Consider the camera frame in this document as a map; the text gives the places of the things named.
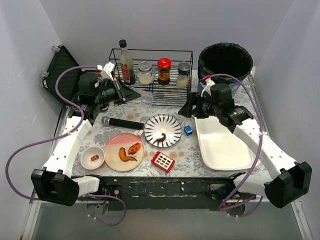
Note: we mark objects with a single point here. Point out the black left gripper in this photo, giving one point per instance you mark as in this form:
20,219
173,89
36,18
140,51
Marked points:
120,90

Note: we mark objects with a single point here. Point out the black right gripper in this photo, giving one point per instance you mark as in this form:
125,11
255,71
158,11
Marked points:
196,105

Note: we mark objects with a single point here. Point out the clear plastic cup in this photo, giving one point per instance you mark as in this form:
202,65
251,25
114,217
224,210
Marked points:
144,101

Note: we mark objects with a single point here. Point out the glass salt grinder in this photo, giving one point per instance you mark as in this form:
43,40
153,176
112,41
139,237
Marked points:
182,80

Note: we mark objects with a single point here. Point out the round glass jar with powder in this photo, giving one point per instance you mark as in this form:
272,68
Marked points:
145,73

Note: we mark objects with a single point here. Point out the dark sauce glass bottle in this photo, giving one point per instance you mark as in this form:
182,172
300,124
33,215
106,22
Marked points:
126,63

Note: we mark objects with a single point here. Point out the red lid chili sauce jar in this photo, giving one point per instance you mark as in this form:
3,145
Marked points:
164,67

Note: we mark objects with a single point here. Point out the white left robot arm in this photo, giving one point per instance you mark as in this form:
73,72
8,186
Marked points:
54,183

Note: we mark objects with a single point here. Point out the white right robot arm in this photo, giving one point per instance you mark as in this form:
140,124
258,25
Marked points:
290,179

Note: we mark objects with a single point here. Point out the blue toy brick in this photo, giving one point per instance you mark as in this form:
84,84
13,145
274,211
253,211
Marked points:
188,130

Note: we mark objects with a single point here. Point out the black rhinestone microphone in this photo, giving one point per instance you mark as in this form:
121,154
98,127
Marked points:
108,121

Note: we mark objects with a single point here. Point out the blue striped white plate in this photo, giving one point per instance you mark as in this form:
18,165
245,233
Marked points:
162,123

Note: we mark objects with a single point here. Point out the pink white plate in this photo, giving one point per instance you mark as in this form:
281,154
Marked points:
112,147

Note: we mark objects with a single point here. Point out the dark red chili pepper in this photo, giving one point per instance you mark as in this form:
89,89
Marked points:
162,138

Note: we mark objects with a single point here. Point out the blue bin with black bag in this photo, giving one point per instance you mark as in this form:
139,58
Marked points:
225,58

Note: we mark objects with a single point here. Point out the red orange food piece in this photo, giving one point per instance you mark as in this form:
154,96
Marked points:
134,148

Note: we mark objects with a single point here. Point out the black poker chip case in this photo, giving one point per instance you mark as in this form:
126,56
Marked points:
62,78

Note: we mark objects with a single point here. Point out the orange food slice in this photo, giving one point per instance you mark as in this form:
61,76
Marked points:
123,156

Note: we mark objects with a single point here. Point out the white rectangular basin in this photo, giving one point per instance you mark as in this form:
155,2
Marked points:
220,149

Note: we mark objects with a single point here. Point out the red toy window block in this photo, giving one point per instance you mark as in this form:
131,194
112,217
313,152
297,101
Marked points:
163,162

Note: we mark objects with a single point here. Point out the small sausage piece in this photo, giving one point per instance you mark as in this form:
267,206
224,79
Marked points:
94,158

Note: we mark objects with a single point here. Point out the small white bowl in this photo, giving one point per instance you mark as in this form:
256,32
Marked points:
88,153

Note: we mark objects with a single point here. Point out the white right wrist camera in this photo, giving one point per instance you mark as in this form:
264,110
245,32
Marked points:
207,83

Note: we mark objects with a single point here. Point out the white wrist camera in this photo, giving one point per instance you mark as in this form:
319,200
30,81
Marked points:
106,70
207,83

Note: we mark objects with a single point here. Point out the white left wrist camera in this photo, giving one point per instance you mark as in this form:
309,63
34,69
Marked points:
106,70

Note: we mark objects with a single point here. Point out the black wire rack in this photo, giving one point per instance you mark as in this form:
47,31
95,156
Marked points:
169,95

